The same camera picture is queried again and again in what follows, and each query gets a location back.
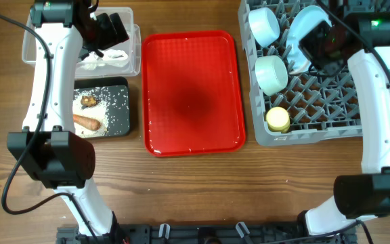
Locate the light blue bowl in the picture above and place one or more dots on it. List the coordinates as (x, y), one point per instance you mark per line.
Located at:
(264, 26)

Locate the red serving tray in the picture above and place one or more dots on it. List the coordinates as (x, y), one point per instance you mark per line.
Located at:
(192, 102)

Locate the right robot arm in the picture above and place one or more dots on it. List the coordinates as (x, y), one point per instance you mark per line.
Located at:
(356, 36)

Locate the brown food scrap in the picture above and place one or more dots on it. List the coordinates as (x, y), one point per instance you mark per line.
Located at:
(88, 101)

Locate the light blue plate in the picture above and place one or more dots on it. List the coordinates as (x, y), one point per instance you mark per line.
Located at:
(304, 22)

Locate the white rice pile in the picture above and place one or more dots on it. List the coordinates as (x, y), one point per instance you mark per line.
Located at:
(110, 105)

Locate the clear plastic bin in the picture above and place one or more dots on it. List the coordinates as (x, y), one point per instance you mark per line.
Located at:
(127, 51)

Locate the yellow plastic cup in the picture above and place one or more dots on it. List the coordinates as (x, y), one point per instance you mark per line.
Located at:
(278, 120)

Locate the grey dishwasher rack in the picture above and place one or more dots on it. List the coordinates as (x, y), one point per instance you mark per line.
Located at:
(319, 108)

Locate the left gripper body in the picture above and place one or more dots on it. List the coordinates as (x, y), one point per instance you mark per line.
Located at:
(102, 35)

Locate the pale green bowl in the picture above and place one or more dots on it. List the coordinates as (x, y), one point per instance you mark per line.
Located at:
(271, 74)

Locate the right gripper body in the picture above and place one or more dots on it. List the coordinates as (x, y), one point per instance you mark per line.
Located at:
(315, 43)

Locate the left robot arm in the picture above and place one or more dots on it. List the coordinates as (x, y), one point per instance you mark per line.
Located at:
(47, 147)

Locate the black plastic tray bin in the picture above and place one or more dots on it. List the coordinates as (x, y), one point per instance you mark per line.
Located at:
(117, 108)

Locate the white tissue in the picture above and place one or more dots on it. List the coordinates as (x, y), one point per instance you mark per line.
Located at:
(113, 57)

